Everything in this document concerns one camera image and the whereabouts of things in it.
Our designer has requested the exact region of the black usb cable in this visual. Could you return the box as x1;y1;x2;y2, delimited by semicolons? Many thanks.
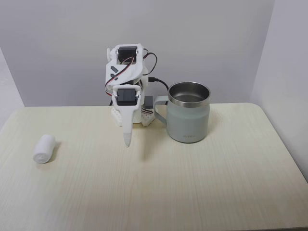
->
148;77;169;92

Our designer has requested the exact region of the white gauze dressing roll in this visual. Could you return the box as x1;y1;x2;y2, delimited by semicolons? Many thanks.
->
32;134;57;165

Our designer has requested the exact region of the red black looped servo wire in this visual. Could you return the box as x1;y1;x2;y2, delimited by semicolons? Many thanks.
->
143;51;158;76

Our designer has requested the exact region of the pale green steel mug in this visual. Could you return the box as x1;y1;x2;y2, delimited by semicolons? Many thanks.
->
153;81;211;144

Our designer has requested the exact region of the red black gripper servo wire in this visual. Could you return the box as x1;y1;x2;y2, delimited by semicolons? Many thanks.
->
103;57;135;97

